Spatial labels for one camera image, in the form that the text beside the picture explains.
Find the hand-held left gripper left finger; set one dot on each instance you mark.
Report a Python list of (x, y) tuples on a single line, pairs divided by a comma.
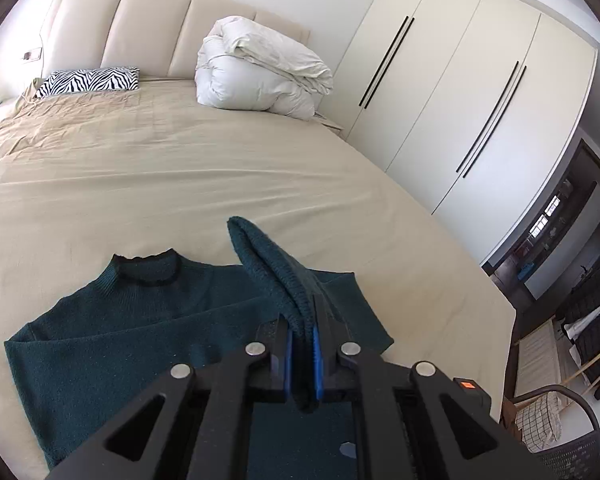
[(288, 360)]

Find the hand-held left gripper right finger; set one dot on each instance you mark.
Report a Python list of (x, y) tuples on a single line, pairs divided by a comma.
[(318, 360)]

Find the dark teal knit sweater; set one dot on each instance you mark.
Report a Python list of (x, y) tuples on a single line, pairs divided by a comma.
[(130, 320)]

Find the checked white cloth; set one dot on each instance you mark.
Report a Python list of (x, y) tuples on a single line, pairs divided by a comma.
[(537, 422)]

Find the white slatted rack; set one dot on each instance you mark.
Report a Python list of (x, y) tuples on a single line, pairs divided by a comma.
[(537, 360)]

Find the dark wicker laundry basket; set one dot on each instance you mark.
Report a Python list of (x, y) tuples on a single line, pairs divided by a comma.
[(580, 452)]

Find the black quilted jacket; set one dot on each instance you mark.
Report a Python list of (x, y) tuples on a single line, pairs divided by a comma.
[(595, 330)]

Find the bed with beige sheet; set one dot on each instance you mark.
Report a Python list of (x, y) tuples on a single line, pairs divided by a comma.
[(180, 160)]

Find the folded white duvet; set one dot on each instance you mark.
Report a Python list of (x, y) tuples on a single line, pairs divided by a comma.
[(260, 70)]

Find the white wardrobe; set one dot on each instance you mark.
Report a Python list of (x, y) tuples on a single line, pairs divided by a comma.
[(440, 85)]

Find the zebra print pillow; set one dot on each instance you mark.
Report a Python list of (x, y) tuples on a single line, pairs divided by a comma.
[(87, 80)]

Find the cream padded headboard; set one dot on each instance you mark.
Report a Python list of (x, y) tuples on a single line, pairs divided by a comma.
[(150, 25)]

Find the wall socket panel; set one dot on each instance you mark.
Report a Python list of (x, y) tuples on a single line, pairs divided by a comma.
[(32, 55)]

